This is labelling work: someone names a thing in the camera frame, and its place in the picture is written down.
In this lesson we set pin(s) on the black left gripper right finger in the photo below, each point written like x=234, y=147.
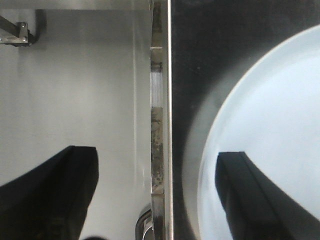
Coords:
x=255, y=207

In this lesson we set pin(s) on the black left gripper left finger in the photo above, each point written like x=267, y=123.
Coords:
x=51, y=201

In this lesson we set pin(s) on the white round plate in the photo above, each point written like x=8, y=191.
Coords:
x=273, y=116

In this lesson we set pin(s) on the steel table foot bracket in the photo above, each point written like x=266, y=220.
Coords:
x=15, y=34

